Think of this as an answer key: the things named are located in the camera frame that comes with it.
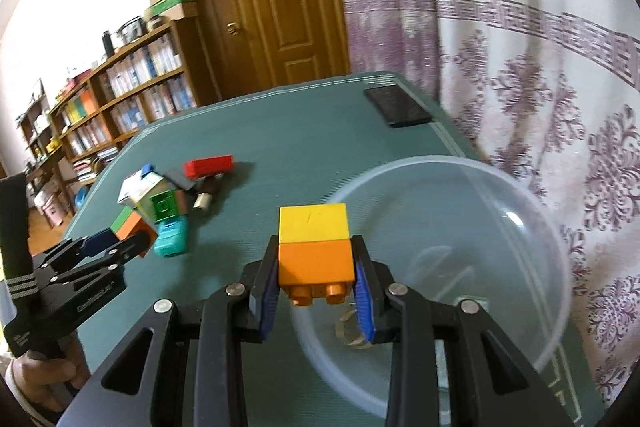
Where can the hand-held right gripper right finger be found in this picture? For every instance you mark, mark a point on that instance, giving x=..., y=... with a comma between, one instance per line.
x=365, y=307

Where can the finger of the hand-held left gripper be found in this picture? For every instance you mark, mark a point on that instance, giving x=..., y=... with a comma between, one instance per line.
x=100, y=241
x=127, y=253

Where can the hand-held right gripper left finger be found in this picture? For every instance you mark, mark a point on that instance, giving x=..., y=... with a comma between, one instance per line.
x=267, y=302

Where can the green and orange block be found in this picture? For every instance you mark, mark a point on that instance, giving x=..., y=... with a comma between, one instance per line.
x=131, y=223

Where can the teal block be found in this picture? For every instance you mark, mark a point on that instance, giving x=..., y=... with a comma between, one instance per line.
x=171, y=241

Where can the white carton box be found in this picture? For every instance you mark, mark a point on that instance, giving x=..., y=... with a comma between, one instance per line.
x=131, y=192

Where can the green and pink block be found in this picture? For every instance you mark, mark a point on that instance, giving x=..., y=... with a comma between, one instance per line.
x=167, y=205

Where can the yellow and orange block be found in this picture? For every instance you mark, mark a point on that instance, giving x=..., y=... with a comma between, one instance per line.
x=312, y=252

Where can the small blue block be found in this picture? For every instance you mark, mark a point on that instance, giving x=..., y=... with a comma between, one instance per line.
x=146, y=169

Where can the dark grey block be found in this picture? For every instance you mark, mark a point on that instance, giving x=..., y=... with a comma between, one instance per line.
x=180, y=179

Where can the brown and gold lipstick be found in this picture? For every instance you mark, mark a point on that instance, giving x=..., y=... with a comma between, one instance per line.
x=205, y=199

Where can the red block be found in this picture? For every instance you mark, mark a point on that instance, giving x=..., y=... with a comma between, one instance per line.
x=209, y=167

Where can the clear plastic bowl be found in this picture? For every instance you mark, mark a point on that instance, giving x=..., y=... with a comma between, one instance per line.
x=490, y=227

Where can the green covered desktop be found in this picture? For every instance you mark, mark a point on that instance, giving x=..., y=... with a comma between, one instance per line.
x=300, y=147

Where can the person's left hand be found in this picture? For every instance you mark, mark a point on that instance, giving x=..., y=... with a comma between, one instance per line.
x=35, y=374

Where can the blue plastic stool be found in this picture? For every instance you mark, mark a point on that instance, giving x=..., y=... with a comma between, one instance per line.
x=80, y=197

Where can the small wooden shelf unit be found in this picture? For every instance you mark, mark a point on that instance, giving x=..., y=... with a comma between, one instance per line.
x=37, y=142

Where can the rows of shelved books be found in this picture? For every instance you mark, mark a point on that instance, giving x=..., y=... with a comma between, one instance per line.
x=145, y=67

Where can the black bottle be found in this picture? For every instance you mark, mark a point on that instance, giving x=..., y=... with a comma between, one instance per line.
x=106, y=43

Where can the black smartphone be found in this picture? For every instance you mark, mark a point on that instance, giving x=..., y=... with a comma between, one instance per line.
x=397, y=107

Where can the wooden bookshelf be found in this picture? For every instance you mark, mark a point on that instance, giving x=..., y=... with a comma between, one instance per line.
x=187, y=57

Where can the silver metal pot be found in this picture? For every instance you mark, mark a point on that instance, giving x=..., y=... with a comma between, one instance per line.
x=132, y=29

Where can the brown cardboard box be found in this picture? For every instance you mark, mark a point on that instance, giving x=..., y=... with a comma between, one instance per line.
x=175, y=13

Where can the green storage box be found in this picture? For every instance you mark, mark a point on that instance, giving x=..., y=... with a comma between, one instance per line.
x=170, y=4

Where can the brass door knob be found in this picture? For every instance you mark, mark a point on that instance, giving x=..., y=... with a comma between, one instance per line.
x=232, y=28

